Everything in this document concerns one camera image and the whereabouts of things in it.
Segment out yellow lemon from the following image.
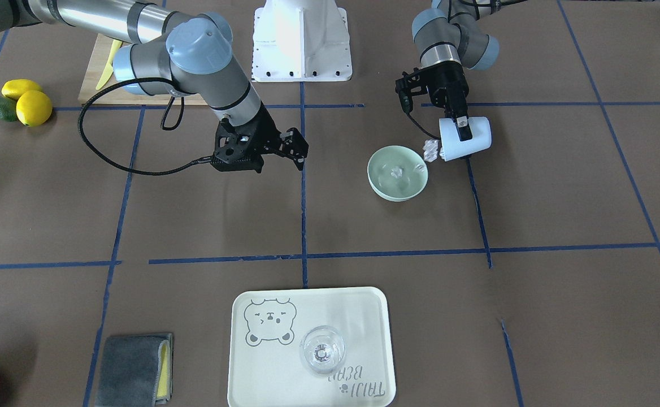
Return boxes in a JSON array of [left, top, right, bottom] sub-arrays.
[[16, 90, 53, 127], [1, 78, 43, 101]]

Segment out green bowl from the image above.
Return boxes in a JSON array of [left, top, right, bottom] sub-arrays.
[[367, 146, 429, 202]]

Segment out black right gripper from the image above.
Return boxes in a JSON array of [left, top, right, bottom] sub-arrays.
[[210, 107, 309, 173]]

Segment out yellow lemon back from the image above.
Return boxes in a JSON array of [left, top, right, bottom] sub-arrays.
[[1, 78, 43, 101]]

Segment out cream bear tray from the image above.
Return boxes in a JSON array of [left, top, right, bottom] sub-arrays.
[[227, 287, 397, 406]]

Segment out grey yellow cloth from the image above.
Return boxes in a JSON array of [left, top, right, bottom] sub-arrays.
[[94, 332, 174, 406]]

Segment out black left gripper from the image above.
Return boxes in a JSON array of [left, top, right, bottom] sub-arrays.
[[395, 61, 473, 142]]

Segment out clear ice cubes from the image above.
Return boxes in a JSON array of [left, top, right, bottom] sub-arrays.
[[381, 139, 441, 181]]

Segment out yellow plastic knife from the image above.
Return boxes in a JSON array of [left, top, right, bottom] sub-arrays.
[[95, 39, 124, 90]]

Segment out clear wine glass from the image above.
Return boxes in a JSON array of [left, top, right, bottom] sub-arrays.
[[301, 325, 346, 375]]

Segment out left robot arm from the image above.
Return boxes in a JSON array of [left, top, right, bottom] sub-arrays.
[[395, 1, 504, 141]]

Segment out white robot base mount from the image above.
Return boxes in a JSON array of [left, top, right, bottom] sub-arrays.
[[251, 1, 353, 83]]

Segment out bamboo cutting board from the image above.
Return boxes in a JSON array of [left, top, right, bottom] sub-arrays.
[[78, 33, 209, 106]]

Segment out yellow lemon front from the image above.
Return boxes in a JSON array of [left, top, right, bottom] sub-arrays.
[[16, 90, 53, 127]]

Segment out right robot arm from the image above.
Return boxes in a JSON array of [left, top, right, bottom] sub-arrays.
[[0, 1, 309, 173]]

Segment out light blue cup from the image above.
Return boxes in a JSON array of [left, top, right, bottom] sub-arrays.
[[439, 116, 491, 161]]

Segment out green lime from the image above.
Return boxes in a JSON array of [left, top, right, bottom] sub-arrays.
[[0, 96, 18, 123]]

